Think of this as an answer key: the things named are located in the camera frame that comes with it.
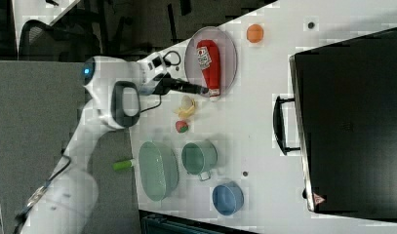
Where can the orange toy fruit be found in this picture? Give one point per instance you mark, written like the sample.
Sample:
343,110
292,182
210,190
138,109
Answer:
255,33

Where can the black office chair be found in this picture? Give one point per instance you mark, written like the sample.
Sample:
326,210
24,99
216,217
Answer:
64,42

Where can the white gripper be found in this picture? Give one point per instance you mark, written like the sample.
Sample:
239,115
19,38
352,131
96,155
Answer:
154,74

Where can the green metal pot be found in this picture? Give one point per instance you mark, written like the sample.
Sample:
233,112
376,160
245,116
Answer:
199,158

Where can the yellow peeled banana toy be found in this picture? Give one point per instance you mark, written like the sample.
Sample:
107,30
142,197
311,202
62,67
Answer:
187,107

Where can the silver toaster oven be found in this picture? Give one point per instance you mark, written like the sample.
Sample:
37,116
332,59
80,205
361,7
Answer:
345,98

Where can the grey round plate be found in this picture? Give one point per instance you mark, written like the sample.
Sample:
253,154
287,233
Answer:
227,58

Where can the blue cup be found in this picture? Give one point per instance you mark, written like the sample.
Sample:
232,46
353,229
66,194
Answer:
228,198

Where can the green oval colander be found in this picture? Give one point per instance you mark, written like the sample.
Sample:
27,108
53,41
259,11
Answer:
159,171

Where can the red ketchup bottle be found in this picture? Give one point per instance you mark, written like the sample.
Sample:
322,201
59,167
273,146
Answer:
209,63

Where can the green toy pear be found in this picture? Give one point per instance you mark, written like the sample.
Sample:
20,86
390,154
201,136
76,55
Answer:
123,165

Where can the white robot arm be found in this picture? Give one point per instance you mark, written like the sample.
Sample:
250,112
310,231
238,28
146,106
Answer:
65,202

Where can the red toy strawberry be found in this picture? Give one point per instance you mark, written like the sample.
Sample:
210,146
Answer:
181,127

